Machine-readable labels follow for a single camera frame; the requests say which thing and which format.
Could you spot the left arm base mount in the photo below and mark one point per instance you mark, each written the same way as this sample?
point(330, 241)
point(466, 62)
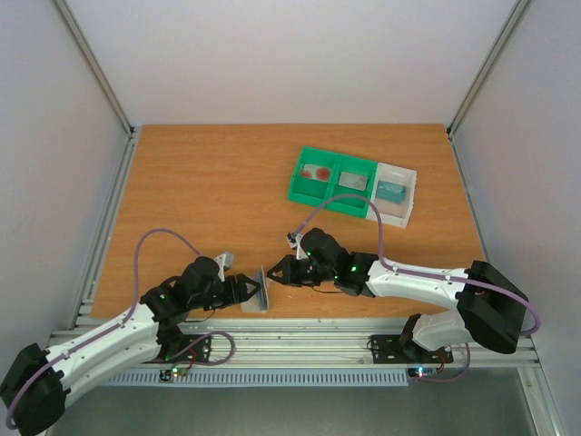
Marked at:
point(199, 351)

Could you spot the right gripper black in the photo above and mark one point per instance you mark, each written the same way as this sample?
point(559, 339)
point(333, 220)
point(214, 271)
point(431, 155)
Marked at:
point(300, 272)

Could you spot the right circuit board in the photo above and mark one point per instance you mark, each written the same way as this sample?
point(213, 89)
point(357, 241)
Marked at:
point(422, 371)

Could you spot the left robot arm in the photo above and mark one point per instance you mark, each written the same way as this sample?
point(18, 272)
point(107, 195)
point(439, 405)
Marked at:
point(40, 384)

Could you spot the left circuit board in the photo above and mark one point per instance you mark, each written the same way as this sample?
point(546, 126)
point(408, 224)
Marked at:
point(172, 374)

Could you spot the green bin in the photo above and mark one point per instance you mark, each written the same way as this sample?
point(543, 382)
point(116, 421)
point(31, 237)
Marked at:
point(350, 202)
point(311, 192)

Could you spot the green bin middle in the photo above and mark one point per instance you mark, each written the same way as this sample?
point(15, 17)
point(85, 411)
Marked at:
point(350, 202)

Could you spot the aluminium front rail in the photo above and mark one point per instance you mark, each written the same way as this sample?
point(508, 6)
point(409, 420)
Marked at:
point(314, 343)

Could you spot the red patterned card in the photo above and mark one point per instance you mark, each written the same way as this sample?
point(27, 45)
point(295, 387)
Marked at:
point(315, 172)

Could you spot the aluminium frame post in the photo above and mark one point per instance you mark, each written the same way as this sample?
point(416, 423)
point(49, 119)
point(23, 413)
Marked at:
point(507, 31)
point(71, 24)

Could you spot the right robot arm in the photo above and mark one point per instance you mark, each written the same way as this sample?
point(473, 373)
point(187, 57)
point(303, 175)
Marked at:
point(479, 303)

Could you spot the grey card in bin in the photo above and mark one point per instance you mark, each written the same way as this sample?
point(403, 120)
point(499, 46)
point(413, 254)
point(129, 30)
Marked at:
point(353, 181)

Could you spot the right aluminium frame post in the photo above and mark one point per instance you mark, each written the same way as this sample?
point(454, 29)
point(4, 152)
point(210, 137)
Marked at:
point(507, 31)

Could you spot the white card holder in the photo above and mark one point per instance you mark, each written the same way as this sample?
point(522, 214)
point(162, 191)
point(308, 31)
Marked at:
point(261, 302)

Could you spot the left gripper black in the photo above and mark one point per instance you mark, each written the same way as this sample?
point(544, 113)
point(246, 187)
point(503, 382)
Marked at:
point(241, 288)

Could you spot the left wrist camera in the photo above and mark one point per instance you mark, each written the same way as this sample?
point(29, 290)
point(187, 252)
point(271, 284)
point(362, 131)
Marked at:
point(225, 262)

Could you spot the left aluminium frame post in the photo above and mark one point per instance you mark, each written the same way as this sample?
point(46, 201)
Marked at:
point(71, 24)

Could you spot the white bin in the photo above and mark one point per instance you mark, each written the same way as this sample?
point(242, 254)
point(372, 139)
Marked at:
point(391, 213)

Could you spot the green bin left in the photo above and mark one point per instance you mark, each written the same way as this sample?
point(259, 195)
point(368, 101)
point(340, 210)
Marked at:
point(311, 192)

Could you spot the teal card in bin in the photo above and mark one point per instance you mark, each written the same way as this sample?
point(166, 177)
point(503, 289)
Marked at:
point(390, 192)

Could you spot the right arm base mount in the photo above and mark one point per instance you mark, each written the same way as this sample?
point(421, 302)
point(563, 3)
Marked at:
point(390, 349)

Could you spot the grey slotted cable duct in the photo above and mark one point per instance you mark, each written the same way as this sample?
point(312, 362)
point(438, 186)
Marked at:
point(250, 378)

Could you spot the circuit board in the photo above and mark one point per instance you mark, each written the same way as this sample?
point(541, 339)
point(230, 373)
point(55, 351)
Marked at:
point(422, 371)
point(172, 374)

